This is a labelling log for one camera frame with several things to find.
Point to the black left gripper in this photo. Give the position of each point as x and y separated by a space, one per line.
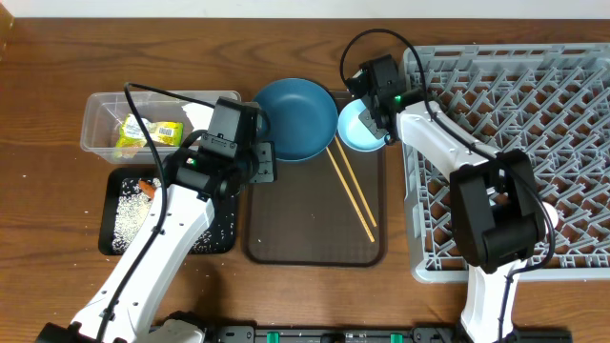
263 162

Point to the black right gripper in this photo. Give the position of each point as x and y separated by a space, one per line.
367 122

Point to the light blue bowl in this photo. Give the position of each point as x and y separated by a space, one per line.
353 132

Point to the dark blue plate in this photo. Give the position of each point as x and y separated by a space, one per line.
303 117

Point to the short wooden chopstick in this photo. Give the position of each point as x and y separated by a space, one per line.
346 188

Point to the white napkin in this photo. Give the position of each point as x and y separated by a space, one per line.
198 117

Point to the orange carrot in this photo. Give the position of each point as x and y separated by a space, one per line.
147 188

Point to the white rice pile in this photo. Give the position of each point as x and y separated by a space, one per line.
133 207

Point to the pink cup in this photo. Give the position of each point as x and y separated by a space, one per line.
552 213

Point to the long wooden chopstick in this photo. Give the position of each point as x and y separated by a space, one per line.
355 181

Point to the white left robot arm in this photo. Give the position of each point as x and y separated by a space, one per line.
124 307

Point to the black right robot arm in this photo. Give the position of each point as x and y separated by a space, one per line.
497 217

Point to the black waste tray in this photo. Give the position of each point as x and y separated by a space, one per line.
113 188

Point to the grey dishwasher rack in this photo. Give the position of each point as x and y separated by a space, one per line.
551 101

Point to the brown serving tray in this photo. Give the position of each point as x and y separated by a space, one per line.
306 218

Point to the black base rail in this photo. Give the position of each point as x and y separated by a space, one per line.
333 335

